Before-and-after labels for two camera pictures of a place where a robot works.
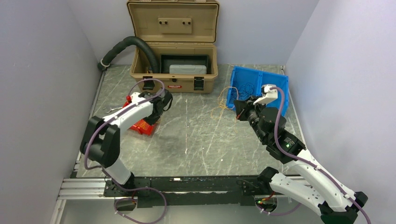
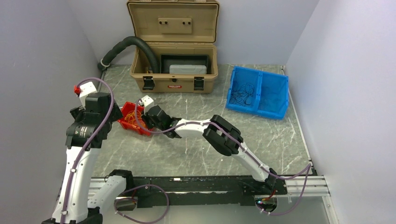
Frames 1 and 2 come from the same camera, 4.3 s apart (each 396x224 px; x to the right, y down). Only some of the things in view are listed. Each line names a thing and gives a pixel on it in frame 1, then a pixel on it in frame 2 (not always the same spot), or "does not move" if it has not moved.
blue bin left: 244,83 does not move
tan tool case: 183,33 does not move
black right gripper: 243,107 → 145,117
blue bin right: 279,80 does not move
